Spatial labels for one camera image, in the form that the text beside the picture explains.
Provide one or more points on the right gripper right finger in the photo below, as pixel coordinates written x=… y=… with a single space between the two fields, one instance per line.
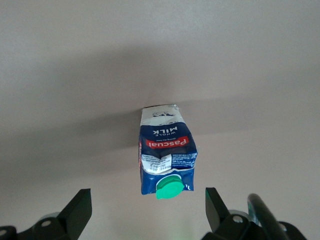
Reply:
x=217 y=212

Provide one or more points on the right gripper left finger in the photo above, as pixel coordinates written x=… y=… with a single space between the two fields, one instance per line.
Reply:
x=75 y=215

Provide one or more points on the blue white milk carton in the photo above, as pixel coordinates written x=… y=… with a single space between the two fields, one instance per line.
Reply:
x=165 y=150

